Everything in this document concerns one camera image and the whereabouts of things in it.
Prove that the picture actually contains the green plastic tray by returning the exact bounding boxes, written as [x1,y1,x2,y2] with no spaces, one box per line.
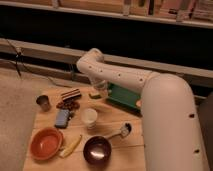
[108,83,140,111]

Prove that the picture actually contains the dark purple bowl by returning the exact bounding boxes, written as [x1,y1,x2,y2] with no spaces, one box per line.
[83,136,112,165]

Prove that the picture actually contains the dish brush with black head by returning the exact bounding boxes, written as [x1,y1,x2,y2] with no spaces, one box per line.
[105,123,132,139]

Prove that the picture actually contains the striped chocolate wafer bar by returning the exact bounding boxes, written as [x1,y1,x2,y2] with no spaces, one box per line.
[61,89,81,101]

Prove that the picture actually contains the orange bowl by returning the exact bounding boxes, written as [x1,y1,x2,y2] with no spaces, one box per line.
[30,127,63,161]

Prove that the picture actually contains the black cable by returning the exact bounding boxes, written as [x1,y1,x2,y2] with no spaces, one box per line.
[0,33,73,88]

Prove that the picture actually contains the brown grape bunch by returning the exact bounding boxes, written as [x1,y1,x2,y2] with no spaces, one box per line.
[56,100,80,111]

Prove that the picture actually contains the yellow banana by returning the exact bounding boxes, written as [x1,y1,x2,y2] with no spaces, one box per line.
[59,135,82,158]

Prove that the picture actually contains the small metal cup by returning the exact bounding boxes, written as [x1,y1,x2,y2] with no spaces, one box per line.
[36,95,51,112]

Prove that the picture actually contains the white plastic cup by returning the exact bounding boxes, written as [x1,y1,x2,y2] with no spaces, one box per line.
[81,108,98,129]

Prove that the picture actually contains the wooden shelf with items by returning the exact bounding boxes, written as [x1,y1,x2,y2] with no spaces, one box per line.
[0,0,213,29]

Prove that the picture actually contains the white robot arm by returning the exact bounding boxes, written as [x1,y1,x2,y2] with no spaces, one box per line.
[77,48,211,171]

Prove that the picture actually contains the blue sponge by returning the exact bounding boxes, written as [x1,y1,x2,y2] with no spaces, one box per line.
[55,110,70,129]

